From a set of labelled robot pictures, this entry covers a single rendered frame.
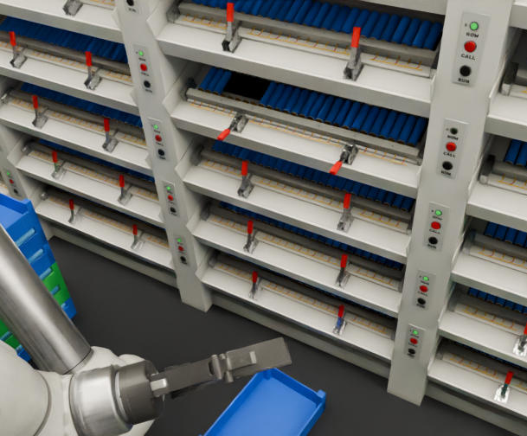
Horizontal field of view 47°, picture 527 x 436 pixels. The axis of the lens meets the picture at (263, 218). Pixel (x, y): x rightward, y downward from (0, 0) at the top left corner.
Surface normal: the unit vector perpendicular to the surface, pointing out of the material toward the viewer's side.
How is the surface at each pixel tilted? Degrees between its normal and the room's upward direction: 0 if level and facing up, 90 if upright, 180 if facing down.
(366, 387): 0
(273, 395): 0
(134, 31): 90
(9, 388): 81
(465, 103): 90
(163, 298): 0
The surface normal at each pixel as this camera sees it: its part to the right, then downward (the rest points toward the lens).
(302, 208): -0.22, -0.47
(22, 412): 0.94, 0.22
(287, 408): -0.05, -0.73
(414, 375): -0.50, 0.61
